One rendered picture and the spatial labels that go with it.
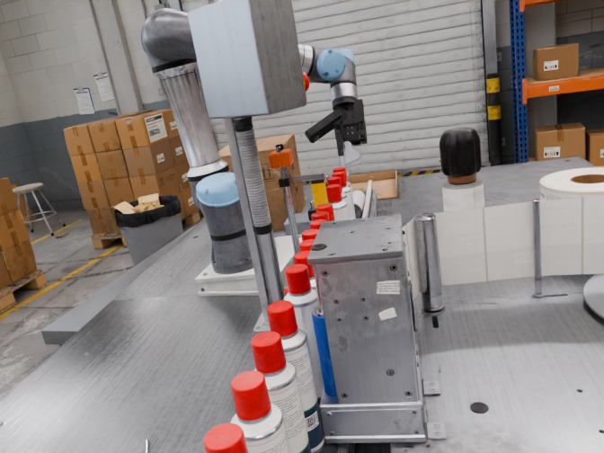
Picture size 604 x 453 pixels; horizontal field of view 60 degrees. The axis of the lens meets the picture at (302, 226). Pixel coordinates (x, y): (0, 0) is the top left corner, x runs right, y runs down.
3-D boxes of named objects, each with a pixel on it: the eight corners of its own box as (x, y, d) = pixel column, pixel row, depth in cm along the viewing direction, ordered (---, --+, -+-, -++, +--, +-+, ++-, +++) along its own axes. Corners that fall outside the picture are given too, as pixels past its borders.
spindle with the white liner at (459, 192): (492, 268, 111) (484, 128, 102) (448, 271, 113) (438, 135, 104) (484, 253, 119) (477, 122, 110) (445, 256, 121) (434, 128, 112)
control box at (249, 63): (269, 115, 85) (246, -10, 79) (208, 119, 97) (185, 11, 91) (311, 105, 91) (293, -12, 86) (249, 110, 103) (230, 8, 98)
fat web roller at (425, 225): (447, 315, 95) (439, 217, 89) (421, 316, 96) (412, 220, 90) (444, 304, 99) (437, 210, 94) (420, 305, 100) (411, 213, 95)
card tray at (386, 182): (398, 198, 192) (396, 187, 191) (329, 205, 198) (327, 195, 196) (397, 179, 220) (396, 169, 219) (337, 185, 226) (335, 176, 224)
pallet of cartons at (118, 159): (171, 245, 466) (138, 117, 432) (92, 250, 491) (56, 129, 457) (223, 206, 575) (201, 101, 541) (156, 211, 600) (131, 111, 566)
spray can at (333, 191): (355, 272, 120) (342, 187, 114) (333, 274, 121) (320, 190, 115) (356, 263, 125) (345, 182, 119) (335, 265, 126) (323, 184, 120)
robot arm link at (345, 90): (328, 85, 144) (333, 98, 152) (329, 100, 143) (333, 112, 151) (355, 81, 143) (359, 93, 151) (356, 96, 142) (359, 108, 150)
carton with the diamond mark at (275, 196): (295, 229, 169) (280, 147, 161) (224, 237, 173) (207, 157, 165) (306, 203, 198) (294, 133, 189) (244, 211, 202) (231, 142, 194)
